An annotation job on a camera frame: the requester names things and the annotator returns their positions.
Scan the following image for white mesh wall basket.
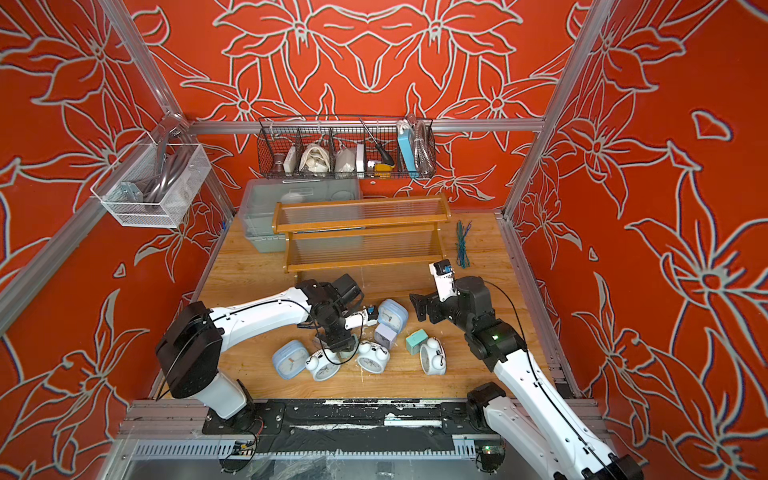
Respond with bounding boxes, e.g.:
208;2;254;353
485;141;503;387
91;133;211;228

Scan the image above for blue rounded alarm clock right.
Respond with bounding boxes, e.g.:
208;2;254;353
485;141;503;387
378;299;409;334

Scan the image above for white twin-bell clock middle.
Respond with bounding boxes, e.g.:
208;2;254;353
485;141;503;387
356;341;391;374

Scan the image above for white twin-bell clock left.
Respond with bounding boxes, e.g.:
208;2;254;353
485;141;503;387
305;349;341;382

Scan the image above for blue rounded alarm clock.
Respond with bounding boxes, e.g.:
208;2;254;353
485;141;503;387
378;299;409;334
272;340;310;380

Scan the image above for blue rounded alarm clock left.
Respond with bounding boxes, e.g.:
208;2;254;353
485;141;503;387
272;340;310;380

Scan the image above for blue box in basket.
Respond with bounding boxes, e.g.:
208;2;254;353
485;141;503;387
396;120;419;178

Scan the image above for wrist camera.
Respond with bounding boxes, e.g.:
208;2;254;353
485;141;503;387
345;305;379;330
429;259;457;302

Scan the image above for white twin-bell clock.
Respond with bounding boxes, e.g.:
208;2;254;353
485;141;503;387
419;337;447;376
356;341;391;374
305;349;341;382

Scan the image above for lilac square alarm clock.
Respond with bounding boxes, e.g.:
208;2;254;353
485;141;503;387
373;324;398;350

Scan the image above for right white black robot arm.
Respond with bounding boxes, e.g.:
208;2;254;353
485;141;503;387
409;276;644;479

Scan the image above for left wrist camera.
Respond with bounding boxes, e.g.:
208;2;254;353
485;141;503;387
345;305;379;330

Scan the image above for wooden two-tier shelf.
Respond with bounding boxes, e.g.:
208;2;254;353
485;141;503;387
272;195;452;279

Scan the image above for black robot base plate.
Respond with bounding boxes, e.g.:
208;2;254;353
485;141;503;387
202;399;503;457

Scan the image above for white twin-bell clock right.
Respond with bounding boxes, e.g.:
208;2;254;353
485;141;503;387
419;337;447;376

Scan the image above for grey cables in basket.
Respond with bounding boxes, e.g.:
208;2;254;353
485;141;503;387
128;128;193;204

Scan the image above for black wire wall basket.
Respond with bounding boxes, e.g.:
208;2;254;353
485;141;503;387
257;115;437;180

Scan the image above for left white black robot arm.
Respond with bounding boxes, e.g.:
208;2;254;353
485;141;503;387
155;274;364;420

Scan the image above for white cloth in basket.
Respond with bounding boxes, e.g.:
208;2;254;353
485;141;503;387
299;143;333;174

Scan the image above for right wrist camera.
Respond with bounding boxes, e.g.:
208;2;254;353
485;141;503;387
429;259;457;302

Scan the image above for clear plastic storage bin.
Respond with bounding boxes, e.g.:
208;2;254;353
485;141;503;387
238;179;361;253

